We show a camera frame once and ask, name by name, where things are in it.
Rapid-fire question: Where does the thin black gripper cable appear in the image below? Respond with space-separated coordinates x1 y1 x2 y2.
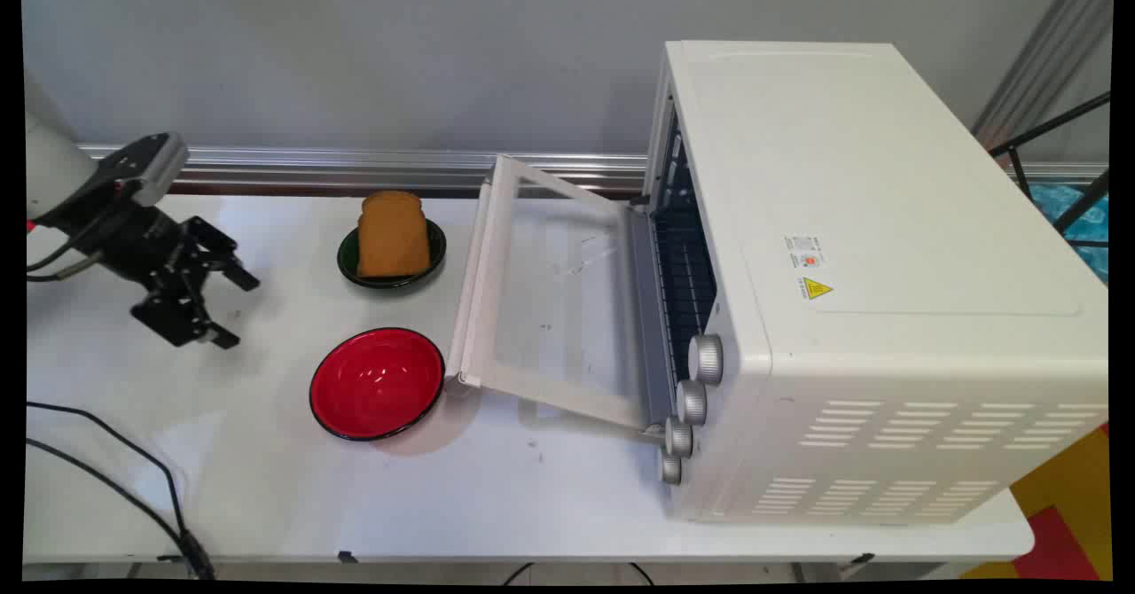
27 222 100 273

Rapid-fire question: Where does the glass oven door with handle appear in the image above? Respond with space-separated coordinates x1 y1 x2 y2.
445 154 677 432

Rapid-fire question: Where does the black cable with plug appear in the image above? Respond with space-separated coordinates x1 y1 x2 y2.
27 437 216 581

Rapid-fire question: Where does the silver aluminium post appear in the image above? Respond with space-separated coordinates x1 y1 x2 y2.
970 0 1115 150

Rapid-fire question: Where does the red bowl black rim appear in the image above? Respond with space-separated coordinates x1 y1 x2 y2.
309 327 446 442

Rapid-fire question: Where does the dark green small bowl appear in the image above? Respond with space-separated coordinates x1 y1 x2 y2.
336 218 448 291

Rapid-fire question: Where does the blue plastic wrap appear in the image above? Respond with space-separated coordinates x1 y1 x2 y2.
1027 180 1110 286

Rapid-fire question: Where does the white printed label sticker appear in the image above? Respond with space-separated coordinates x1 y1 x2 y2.
784 234 826 270

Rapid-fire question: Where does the black metal frame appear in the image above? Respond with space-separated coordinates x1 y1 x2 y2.
988 91 1112 251

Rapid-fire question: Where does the aluminium rail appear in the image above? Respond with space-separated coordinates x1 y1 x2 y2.
76 143 1109 196

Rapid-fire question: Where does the brown toast slice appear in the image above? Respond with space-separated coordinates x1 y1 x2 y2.
356 190 432 279

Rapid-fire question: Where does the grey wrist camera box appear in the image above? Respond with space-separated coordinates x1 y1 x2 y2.
93 132 190 207

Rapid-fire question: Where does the white toaster oven body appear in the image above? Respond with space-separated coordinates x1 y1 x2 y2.
640 40 1109 525

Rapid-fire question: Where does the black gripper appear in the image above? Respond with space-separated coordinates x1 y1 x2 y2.
37 193 262 350

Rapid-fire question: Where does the yellow red floor mat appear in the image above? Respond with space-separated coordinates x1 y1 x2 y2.
960 424 1114 582

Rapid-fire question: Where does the black cable under table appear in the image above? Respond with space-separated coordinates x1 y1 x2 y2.
503 561 656 587

